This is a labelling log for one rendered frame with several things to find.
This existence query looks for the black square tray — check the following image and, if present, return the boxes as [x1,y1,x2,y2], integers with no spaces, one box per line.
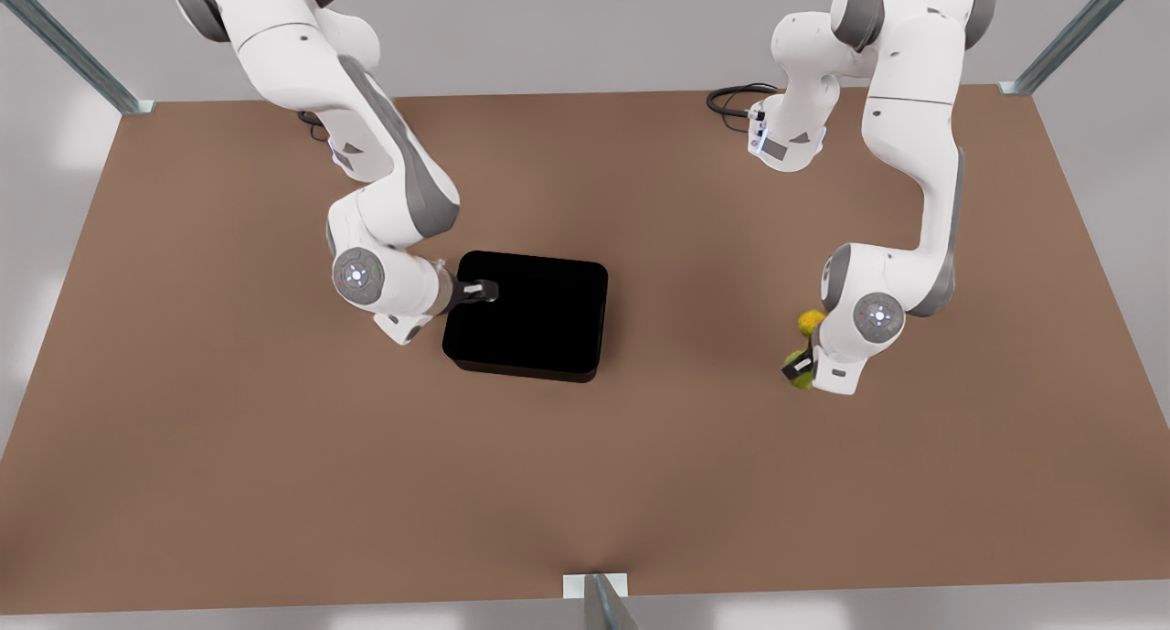
[442,251,610,384]

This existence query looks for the silver frame post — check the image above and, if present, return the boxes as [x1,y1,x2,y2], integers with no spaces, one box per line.
[562,572,642,630]
[0,0,156,117]
[998,0,1154,97]

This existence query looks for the yellow green fruit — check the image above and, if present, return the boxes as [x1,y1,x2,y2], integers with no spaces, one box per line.
[791,309,828,390]

